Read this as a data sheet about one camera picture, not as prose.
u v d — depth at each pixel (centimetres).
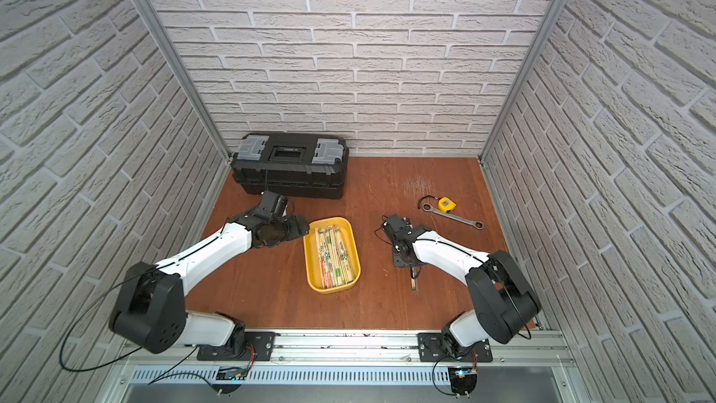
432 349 74
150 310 42
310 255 89
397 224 72
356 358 74
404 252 63
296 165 92
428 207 103
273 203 69
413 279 85
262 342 74
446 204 103
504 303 43
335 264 87
